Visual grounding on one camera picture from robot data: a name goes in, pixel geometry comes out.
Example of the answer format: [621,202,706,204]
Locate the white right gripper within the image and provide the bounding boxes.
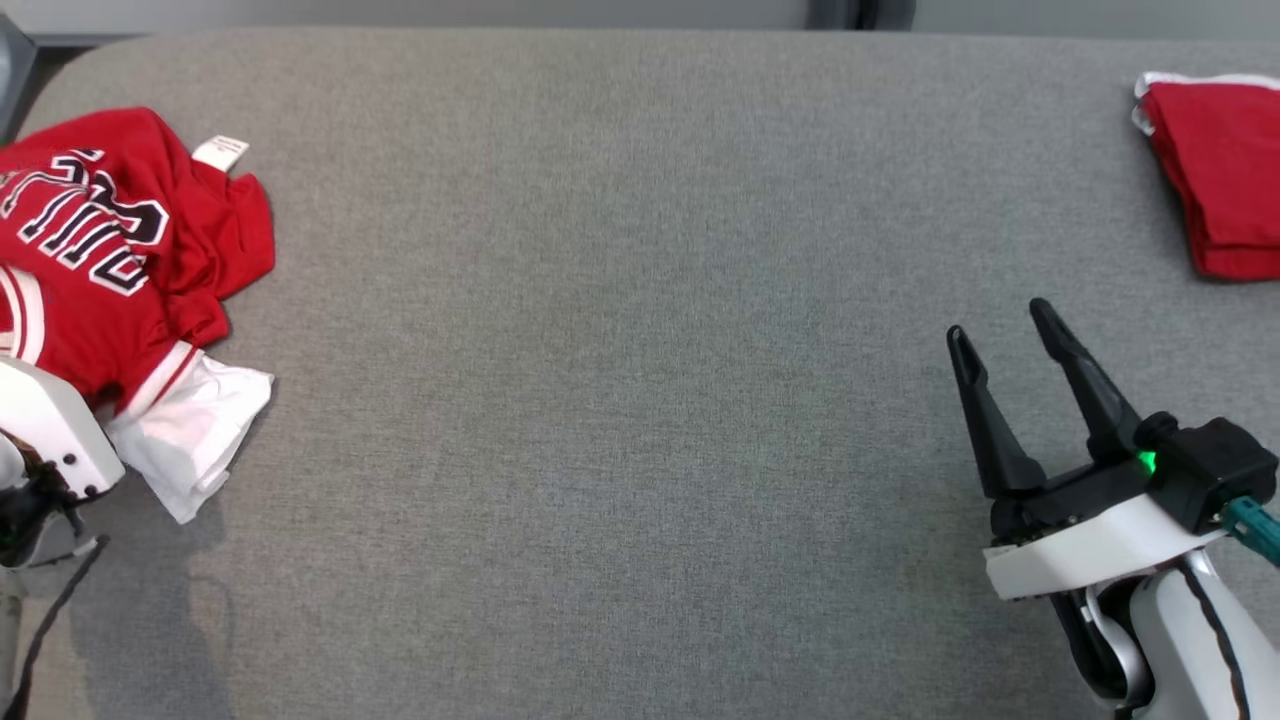
[946,298,1226,601]

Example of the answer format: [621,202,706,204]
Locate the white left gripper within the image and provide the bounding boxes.
[0,357,126,501]

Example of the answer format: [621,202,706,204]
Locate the red jersey with white sleeves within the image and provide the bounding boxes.
[0,107,276,526]

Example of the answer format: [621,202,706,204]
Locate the red shorts with white stripe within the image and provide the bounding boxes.
[1132,70,1280,283]

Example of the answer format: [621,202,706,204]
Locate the grey wheeled stand leg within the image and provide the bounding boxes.
[0,15,39,141]

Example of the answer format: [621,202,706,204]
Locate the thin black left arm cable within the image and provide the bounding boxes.
[0,535,109,720]

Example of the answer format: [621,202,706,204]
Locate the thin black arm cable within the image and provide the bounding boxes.
[0,535,109,720]
[1180,565,1251,720]

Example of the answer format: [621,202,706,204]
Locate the teal right camera cable plug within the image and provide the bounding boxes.
[1222,497,1280,566]

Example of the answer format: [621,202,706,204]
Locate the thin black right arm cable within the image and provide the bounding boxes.
[1180,565,1251,720]

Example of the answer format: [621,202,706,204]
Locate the grey partition post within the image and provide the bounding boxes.
[808,0,916,31]

